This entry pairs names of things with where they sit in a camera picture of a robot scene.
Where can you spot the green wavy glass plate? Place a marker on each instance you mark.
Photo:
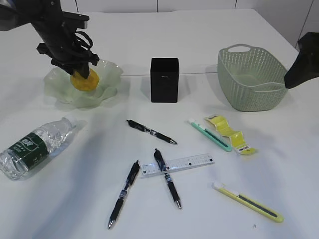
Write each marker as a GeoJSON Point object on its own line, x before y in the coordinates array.
{"type": "Point", "coordinates": [60, 85]}

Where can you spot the yellow pear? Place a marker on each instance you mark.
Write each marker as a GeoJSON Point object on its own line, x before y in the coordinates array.
{"type": "Point", "coordinates": [85, 84]}

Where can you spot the black square pen holder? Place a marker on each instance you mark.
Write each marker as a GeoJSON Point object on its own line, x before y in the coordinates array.
{"type": "Point", "coordinates": [164, 75]}

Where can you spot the black pen upper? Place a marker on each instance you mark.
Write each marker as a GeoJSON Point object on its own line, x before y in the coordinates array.
{"type": "Point", "coordinates": [152, 132]}

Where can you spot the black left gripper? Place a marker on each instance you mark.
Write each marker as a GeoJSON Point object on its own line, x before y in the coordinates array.
{"type": "Point", "coordinates": [68, 48]}

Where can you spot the black pen across ruler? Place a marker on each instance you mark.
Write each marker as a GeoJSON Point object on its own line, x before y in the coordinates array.
{"type": "Point", "coordinates": [162, 166]}

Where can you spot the yellow utility knife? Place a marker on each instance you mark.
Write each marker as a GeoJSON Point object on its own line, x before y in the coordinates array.
{"type": "Point", "coordinates": [249, 203]}

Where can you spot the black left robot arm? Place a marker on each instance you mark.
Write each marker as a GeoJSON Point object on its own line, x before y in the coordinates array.
{"type": "Point", "coordinates": [15, 13]}

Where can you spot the clear plastic ruler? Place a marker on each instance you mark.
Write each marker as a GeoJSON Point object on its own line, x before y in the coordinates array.
{"type": "Point", "coordinates": [150, 170]}

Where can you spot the green woven plastic basket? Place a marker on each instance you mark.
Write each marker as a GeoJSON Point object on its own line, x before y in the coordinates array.
{"type": "Point", "coordinates": [251, 78]}

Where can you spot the black pen lower left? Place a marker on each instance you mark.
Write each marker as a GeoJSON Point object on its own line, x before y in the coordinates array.
{"type": "Point", "coordinates": [123, 194]}

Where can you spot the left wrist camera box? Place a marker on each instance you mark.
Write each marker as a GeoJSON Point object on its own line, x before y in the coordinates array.
{"type": "Point", "coordinates": [76, 20]}

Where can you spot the black pen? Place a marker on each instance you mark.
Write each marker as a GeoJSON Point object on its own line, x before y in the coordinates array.
{"type": "Point", "coordinates": [152, 132]}
{"type": "Point", "coordinates": [123, 194]}

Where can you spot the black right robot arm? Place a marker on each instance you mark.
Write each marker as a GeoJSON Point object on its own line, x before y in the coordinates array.
{"type": "Point", "coordinates": [306, 65]}

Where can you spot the clear water bottle green label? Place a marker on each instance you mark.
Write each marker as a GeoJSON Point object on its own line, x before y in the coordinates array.
{"type": "Point", "coordinates": [31, 150]}

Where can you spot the teal utility knife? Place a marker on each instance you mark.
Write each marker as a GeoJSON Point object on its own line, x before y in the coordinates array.
{"type": "Point", "coordinates": [210, 135]}

